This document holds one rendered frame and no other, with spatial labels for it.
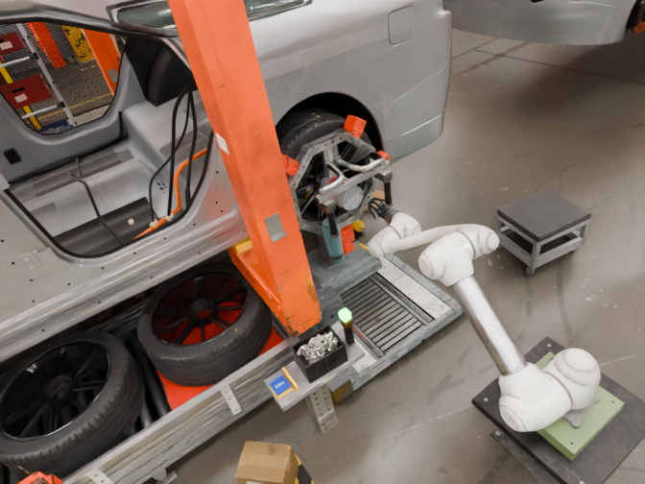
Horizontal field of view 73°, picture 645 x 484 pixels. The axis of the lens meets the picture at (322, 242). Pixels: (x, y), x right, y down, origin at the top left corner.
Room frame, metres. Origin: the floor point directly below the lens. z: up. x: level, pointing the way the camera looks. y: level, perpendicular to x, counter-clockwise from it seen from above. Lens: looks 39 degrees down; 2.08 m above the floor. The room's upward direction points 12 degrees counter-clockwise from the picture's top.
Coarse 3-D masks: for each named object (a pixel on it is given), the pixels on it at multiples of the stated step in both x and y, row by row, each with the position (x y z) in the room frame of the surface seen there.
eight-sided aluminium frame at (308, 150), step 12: (336, 132) 1.99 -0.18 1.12; (312, 144) 1.93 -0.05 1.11; (324, 144) 1.91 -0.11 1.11; (360, 144) 2.00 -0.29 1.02; (300, 156) 1.90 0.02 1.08; (312, 156) 1.88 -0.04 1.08; (300, 168) 1.85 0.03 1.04; (288, 180) 1.86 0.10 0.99; (372, 180) 2.03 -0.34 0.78; (372, 192) 2.02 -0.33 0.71; (360, 204) 2.00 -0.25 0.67; (300, 216) 1.82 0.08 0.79; (348, 216) 1.97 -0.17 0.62; (360, 216) 1.97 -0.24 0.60; (300, 228) 1.81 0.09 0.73; (312, 228) 1.84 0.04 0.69
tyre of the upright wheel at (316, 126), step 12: (288, 120) 2.12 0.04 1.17; (300, 120) 2.08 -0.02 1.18; (312, 120) 2.06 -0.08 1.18; (324, 120) 2.03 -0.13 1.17; (336, 120) 2.05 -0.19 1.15; (276, 132) 2.08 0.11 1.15; (288, 132) 2.02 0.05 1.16; (300, 132) 1.97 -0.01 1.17; (312, 132) 1.98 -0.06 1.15; (324, 132) 2.01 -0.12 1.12; (288, 144) 1.94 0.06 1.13; (300, 144) 1.95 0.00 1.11; (288, 156) 1.92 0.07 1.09
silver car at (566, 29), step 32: (448, 0) 4.33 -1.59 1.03; (480, 0) 3.93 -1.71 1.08; (512, 0) 3.66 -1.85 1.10; (544, 0) 3.46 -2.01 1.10; (576, 0) 3.32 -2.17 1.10; (608, 0) 3.25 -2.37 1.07; (640, 0) 3.46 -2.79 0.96; (480, 32) 3.97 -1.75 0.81; (512, 32) 3.67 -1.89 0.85; (544, 32) 3.46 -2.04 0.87; (576, 32) 3.32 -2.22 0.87; (608, 32) 3.26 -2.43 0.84; (640, 32) 3.49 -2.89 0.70
